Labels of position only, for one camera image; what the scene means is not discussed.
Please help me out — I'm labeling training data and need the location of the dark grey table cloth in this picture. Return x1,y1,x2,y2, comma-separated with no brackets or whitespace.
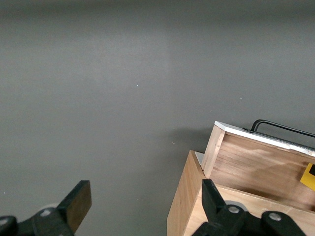
0,0,315,236

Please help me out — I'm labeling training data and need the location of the black metal drawer handle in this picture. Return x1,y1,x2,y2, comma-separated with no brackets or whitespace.
242,119,315,138

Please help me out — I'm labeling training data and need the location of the yellow cube block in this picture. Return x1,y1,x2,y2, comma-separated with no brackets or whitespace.
299,162,315,191

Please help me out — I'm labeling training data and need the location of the white-fronted wooden drawer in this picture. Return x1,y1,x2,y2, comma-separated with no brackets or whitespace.
201,121,315,212

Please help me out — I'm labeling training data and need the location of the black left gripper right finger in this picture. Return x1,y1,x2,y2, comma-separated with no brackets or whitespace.
194,178,306,236

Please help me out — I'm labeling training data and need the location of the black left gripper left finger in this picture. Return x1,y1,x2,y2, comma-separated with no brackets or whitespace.
0,180,92,236

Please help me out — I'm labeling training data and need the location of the wooden drawer cabinet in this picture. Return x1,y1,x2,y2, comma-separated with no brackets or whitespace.
166,149,315,236

